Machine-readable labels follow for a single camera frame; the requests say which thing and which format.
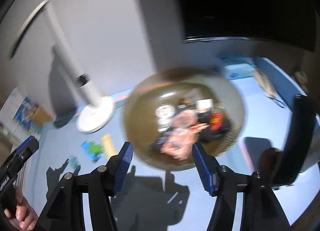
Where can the red small box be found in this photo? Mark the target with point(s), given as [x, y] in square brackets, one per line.
[216, 121]

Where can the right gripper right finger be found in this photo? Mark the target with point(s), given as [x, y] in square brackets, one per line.
[207, 168]

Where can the stack of books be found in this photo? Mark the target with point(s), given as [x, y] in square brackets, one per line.
[16, 115]

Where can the light blue textured mat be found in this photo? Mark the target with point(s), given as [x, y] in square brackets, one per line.
[152, 198]

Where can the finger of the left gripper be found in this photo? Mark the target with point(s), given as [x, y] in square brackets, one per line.
[26, 149]

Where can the yellow rectangular block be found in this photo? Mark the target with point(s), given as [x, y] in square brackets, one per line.
[108, 146]

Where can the blue utility knife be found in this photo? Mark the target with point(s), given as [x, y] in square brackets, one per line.
[85, 146]

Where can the white desk lamp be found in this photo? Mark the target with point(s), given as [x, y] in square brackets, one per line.
[99, 108]

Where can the amber glass bowl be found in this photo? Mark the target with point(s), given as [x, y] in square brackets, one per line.
[166, 100]

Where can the black monitor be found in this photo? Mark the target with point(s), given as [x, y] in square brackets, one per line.
[289, 22]

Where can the brown pen holder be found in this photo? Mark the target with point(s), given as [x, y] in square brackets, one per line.
[40, 117]

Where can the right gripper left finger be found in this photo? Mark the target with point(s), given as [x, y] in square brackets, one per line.
[117, 168]

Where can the green toy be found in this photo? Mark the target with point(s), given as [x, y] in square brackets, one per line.
[95, 149]

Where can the white charger plug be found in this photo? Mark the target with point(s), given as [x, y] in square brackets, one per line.
[204, 105]

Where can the person left hand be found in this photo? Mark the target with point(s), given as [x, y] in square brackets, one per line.
[25, 216]

